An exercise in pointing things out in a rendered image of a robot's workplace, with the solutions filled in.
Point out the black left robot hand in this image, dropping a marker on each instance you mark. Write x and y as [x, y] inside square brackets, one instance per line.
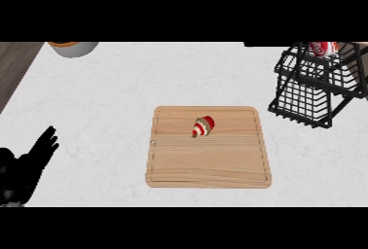
[29, 163]

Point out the wooden cutting board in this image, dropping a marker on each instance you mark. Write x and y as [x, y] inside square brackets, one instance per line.
[209, 152]

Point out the red and white can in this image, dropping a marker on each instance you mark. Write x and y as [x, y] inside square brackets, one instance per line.
[325, 48]

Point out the grey pot with orange rim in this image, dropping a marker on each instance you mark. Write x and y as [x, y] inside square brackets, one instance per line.
[73, 48]

